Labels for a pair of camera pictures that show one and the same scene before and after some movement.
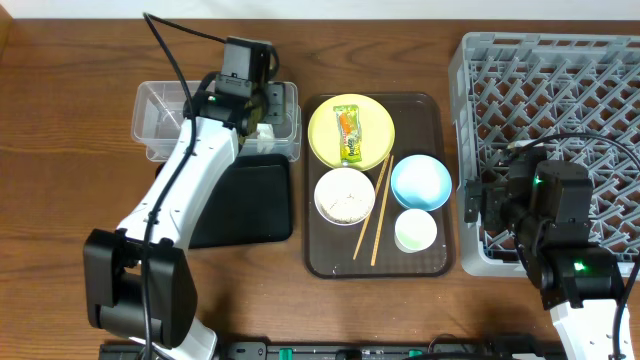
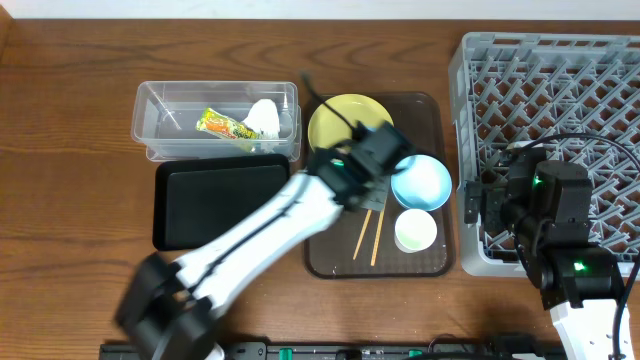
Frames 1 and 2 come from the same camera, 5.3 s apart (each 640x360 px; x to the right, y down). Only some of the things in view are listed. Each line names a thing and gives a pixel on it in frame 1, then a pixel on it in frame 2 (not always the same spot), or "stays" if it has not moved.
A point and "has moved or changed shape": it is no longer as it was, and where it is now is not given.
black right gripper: (473, 201) stays
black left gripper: (275, 101) to (373, 192)
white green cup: (415, 229) stays
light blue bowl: (421, 182) stays
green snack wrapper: (349, 123) has moved or changed shape
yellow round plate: (351, 133) stays
